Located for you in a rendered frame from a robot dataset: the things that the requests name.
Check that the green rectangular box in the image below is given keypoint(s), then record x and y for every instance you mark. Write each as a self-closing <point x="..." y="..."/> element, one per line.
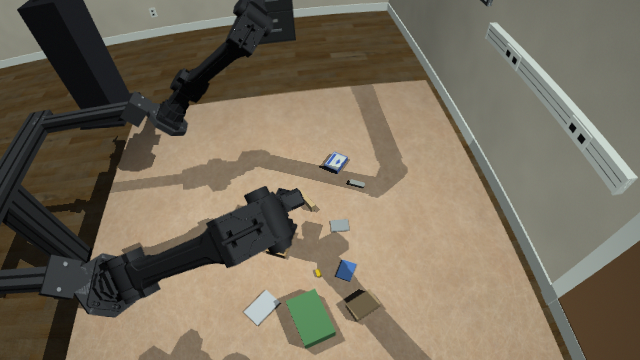
<point x="312" y="320"/>

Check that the blue flat rectangular pad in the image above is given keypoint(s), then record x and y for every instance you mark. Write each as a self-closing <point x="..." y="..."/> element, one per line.
<point x="346" y="270"/>

